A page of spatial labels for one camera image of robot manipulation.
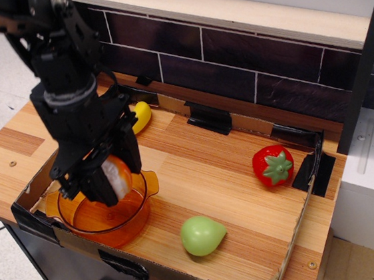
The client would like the black vertical post right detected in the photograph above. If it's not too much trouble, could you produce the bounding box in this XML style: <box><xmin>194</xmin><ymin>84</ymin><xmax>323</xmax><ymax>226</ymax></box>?
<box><xmin>337</xmin><ymin>8</ymin><xmax>374</xmax><ymax>155</ymax></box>

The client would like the red toy strawberry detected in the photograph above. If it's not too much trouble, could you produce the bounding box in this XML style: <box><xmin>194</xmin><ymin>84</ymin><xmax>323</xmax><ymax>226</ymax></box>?
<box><xmin>252</xmin><ymin>144</ymin><xmax>294</xmax><ymax>187</ymax></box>

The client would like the yellow toy banana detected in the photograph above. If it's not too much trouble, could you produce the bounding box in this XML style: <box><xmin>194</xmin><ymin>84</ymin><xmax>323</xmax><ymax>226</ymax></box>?
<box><xmin>133</xmin><ymin>101</ymin><xmax>152</xmax><ymax>135</ymax></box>

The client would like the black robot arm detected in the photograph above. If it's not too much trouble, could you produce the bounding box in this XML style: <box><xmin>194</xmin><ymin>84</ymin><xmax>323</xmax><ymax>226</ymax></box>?
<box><xmin>0</xmin><ymin>0</ymin><xmax>142</xmax><ymax>207</ymax></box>

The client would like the orange transparent plastic pot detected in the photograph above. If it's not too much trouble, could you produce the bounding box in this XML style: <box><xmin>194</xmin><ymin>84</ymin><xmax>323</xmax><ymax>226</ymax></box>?
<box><xmin>45</xmin><ymin>171</ymin><xmax>159</xmax><ymax>248</ymax></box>

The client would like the cardboard fence with black tape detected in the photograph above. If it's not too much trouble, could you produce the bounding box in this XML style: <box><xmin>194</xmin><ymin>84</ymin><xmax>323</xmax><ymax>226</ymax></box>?
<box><xmin>11</xmin><ymin>110</ymin><xmax>337</xmax><ymax>280</ymax></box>

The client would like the salmon sushi toy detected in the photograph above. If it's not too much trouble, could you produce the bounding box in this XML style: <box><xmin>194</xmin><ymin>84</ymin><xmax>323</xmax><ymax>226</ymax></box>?
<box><xmin>101</xmin><ymin>155</ymin><xmax>132</xmax><ymax>200</ymax></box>

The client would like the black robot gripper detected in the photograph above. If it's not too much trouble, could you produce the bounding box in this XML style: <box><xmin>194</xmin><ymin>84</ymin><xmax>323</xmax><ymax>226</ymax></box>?
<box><xmin>30</xmin><ymin>77</ymin><xmax>142</xmax><ymax>207</ymax></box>

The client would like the dark brick backsplash panel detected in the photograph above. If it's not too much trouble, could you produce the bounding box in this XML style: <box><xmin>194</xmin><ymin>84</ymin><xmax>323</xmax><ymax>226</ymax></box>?
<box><xmin>77</xmin><ymin>3</ymin><xmax>361</xmax><ymax>122</ymax></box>

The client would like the green toy pear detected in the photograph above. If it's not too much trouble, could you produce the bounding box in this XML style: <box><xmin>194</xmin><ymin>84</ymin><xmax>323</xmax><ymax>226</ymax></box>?
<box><xmin>180</xmin><ymin>215</ymin><xmax>228</xmax><ymax>257</ymax></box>

